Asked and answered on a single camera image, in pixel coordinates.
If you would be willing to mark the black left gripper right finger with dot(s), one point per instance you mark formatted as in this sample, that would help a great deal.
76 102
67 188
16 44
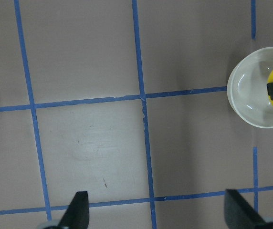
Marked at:
239 214

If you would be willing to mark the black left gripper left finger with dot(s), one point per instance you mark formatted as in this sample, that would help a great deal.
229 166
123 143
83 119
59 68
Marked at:
76 216

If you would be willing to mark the white ceramic bowl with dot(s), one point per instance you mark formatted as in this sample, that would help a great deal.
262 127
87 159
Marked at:
247 91

